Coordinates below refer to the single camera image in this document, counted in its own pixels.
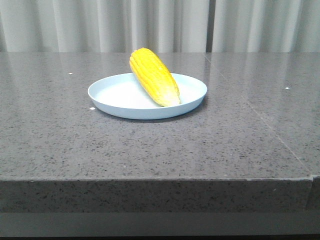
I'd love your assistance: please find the yellow corn cob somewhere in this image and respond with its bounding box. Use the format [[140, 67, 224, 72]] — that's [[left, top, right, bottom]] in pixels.
[[129, 47, 181, 107]]

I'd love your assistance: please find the light blue round plate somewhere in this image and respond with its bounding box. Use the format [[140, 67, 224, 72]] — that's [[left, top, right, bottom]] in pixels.
[[88, 73, 207, 120]]

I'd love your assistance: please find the grey pleated curtain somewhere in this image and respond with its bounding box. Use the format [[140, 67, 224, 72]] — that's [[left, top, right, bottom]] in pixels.
[[0, 0, 320, 53]]

